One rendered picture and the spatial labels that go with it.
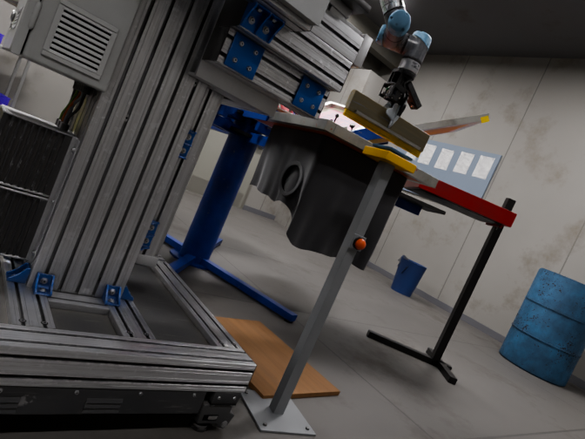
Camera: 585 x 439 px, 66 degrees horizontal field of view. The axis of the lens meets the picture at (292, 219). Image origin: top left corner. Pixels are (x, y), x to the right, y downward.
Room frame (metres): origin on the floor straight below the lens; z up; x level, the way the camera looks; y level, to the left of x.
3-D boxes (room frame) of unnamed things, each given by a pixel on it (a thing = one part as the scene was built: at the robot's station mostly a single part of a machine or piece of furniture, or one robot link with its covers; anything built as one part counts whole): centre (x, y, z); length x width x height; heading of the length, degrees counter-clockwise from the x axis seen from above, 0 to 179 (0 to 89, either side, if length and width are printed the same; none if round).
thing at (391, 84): (1.73, -0.17, 1.23); 0.09 x 0.08 x 0.12; 120
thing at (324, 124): (2.03, -0.03, 0.97); 0.79 x 0.58 x 0.04; 30
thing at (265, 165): (1.89, 0.10, 0.77); 0.46 x 0.09 x 0.36; 30
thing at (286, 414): (1.48, -0.21, 0.48); 0.22 x 0.22 x 0.96; 30
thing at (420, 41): (1.74, -0.17, 1.39); 0.09 x 0.08 x 0.11; 87
